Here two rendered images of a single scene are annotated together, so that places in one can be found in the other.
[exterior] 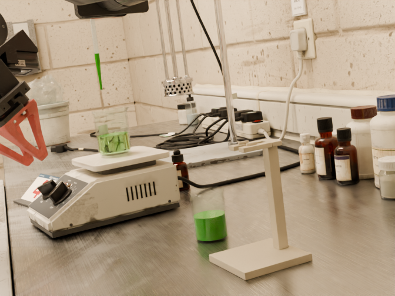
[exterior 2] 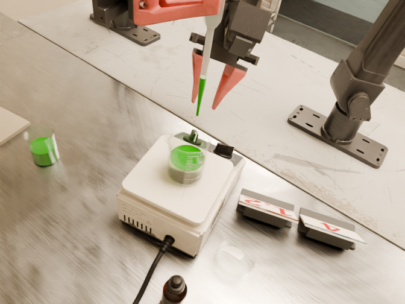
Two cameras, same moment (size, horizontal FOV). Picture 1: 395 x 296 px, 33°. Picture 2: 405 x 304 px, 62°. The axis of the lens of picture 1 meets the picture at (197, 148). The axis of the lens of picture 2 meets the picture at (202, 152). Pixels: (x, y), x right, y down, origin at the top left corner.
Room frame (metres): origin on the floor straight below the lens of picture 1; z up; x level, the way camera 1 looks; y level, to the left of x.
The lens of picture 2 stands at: (1.20, -0.08, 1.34)
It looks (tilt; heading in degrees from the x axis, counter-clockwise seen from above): 46 degrees down; 134
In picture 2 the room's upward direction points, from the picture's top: 11 degrees clockwise
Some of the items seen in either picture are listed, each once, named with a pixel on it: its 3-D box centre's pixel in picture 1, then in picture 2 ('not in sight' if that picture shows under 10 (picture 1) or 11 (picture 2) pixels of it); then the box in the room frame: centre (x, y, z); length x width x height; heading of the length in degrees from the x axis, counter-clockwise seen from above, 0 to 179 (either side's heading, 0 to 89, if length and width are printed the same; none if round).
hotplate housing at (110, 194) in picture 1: (107, 189); (185, 182); (0.97, 0.14, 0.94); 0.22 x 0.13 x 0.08; 117
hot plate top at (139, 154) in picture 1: (119, 157); (180, 175); (0.98, 0.12, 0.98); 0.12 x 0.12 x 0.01; 27
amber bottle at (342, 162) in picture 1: (345, 155); not in sight; (0.98, -0.22, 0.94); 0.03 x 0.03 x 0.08
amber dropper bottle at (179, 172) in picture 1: (178, 169); (175, 291); (1.09, 0.04, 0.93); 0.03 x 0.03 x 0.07
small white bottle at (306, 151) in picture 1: (306, 152); not in sight; (1.09, -0.18, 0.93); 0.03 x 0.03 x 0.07
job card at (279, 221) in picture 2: not in sight; (267, 204); (1.06, 0.24, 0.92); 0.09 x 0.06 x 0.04; 34
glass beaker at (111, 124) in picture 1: (114, 131); (185, 155); (0.98, 0.12, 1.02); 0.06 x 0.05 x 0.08; 69
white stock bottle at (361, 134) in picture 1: (366, 141); not in sight; (1.01, -0.26, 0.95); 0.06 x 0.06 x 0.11
